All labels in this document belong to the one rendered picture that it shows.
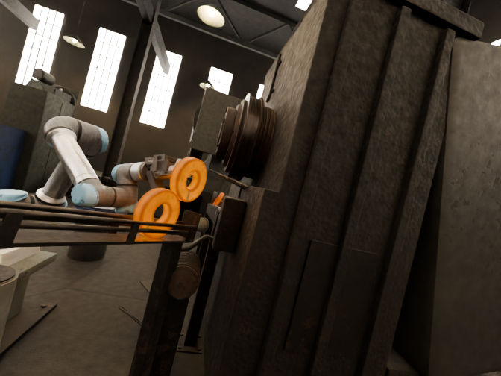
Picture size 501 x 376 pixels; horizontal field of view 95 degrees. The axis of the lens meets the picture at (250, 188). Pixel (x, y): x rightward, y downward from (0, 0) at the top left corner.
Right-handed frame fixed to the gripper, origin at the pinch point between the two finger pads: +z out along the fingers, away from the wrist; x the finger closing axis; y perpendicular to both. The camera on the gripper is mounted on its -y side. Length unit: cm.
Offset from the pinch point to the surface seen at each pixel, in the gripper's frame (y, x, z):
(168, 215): -14.1, -6.5, -3.3
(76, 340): -71, 8, -65
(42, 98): 145, 110, -340
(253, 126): 26.3, 29.7, 11.9
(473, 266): -36, 67, 100
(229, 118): 32.8, 31.2, -1.2
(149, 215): -14.3, -14.6, -2.8
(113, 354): -76, 13, -47
